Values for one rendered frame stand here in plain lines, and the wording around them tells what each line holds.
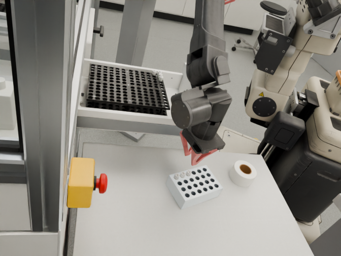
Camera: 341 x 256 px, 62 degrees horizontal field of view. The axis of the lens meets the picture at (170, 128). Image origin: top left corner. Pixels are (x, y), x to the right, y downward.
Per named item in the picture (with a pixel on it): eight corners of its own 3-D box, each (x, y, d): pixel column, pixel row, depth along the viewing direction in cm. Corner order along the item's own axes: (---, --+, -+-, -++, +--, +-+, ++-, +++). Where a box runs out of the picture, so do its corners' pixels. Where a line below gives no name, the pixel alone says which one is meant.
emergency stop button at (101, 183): (106, 181, 60) (108, 169, 58) (106, 197, 58) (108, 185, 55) (91, 181, 60) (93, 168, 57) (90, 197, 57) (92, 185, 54)
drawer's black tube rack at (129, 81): (157, 90, 95) (161, 73, 91) (164, 125, 83) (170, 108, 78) (88, 81, 89) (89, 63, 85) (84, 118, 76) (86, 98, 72)
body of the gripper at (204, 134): (200, 156, 62) (212, 131, 57) (178, 124, 68) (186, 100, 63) (223, 150, 65) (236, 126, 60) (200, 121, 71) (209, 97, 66)
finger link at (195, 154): (186, 174, 68) (199, 148, 62) (172, 153, 72) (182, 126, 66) (209, 168, 71) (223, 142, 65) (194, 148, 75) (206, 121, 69)
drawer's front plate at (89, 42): (92, 34, 117) (95, 7, 110) (89, 72, 96) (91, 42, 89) (88, 34, 116) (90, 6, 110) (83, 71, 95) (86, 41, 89)
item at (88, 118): (177, 87, 101) (182, 72, 97) (193, 138, 82) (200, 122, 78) (56, 70, 89) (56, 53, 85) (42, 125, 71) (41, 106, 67)
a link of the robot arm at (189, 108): (226, 54, 57) (197, 65, 64) (182, 60, 50) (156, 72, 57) (240, 112, 58) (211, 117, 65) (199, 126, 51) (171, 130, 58)
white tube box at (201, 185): (201, 173, 83) (206, 164, 81) (218, 196, 78) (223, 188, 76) (165, 184, 76) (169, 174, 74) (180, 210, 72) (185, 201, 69)
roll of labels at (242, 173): (248, 191, 82) (254, 183, 80) (226, 179, 84) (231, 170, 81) (252, 176, 88) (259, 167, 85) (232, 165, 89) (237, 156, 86)
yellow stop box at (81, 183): (94, 180, 62) (98, 157, 57) (93, 209, 57) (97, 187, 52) (69, 179, 60) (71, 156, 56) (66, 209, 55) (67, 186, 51)
